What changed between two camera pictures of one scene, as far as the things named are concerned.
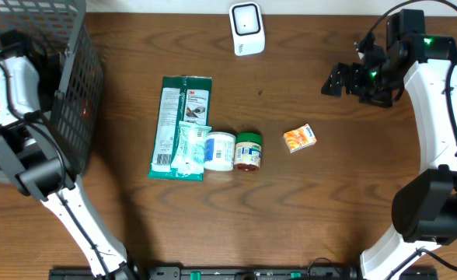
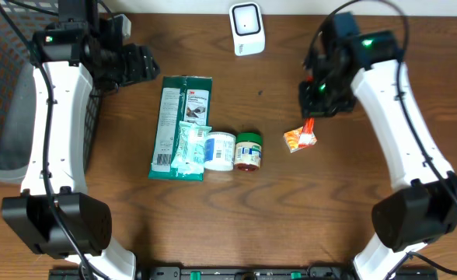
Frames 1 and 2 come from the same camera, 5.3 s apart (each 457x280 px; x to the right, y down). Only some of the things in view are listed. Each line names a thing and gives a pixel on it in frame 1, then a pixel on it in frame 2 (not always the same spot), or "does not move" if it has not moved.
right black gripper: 337,77 → 309,108
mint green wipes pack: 188,156 does not move
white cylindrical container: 219,151 does not move
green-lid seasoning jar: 248,151 does not move
